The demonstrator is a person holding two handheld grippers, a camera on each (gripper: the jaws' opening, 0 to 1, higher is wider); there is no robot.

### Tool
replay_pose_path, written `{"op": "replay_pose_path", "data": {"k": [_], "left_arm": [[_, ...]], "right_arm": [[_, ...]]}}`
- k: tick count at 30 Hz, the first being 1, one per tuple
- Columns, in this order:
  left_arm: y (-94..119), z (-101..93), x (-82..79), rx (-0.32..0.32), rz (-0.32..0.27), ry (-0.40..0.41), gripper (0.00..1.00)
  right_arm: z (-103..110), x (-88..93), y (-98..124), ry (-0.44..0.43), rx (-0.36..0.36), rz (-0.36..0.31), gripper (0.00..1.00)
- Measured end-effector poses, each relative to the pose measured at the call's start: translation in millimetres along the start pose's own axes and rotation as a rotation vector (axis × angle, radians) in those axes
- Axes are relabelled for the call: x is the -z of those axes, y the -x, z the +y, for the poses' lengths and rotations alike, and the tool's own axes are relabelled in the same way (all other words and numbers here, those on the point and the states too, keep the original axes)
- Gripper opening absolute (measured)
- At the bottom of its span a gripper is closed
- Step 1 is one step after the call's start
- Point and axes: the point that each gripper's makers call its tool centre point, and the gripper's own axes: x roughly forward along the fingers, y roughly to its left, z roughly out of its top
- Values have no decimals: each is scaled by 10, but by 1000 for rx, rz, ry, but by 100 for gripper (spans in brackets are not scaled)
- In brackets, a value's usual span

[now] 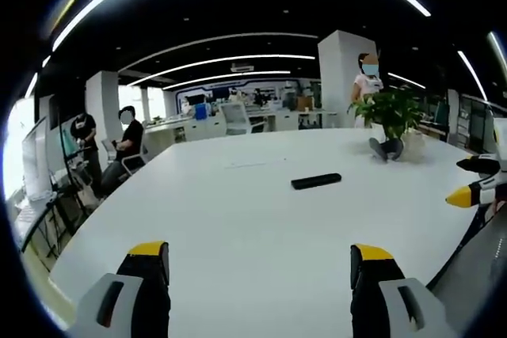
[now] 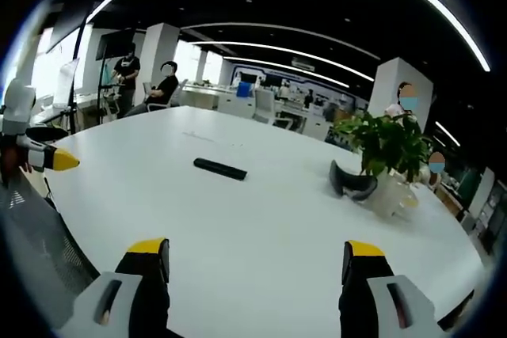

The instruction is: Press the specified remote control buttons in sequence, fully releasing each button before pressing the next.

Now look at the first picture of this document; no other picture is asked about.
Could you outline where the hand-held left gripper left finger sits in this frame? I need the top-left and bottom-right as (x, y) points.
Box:
(73, 240), (172, 338)

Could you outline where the large white monitor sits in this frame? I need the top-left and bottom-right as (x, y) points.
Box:
(20, 116), (55, 201)

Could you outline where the white office counter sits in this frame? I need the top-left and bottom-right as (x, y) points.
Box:
(143, 107), (338, 143)

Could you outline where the person's right hand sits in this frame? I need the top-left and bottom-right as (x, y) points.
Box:
(489, 199), (507, 222)

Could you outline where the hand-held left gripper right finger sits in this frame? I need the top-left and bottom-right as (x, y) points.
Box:
(349, 243), (448, 338)

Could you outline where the black remote control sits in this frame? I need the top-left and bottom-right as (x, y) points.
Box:
(291, 173), (342, 191)

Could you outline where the white mesh office chair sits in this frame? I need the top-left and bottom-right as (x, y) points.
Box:
(219, 101), (266, 136)

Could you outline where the green potted plant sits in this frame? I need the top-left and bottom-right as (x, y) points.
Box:
(347, 90), (428, 163)

